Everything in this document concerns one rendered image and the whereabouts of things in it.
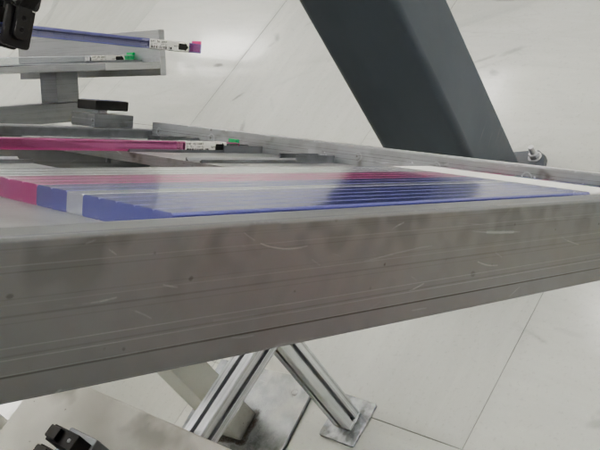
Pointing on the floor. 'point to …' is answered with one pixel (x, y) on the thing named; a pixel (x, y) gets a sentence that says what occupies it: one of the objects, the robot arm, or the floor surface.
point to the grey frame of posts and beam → (319, 384)
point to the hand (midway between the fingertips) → (11, 27)
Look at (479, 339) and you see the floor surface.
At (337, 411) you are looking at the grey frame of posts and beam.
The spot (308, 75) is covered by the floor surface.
